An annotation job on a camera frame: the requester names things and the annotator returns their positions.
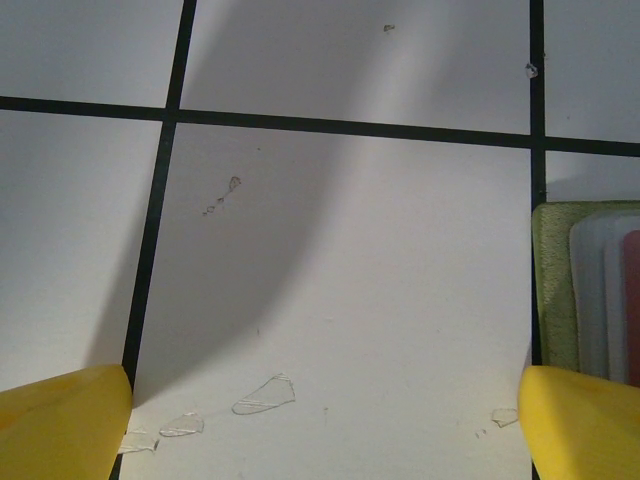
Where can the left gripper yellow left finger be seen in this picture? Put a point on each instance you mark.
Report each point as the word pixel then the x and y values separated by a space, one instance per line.
pixel 60 430

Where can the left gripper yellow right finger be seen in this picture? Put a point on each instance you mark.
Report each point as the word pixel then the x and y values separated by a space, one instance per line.
pixel 585 430

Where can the green felt card holder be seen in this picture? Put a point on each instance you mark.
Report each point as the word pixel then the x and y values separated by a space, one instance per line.
pixel 550 300

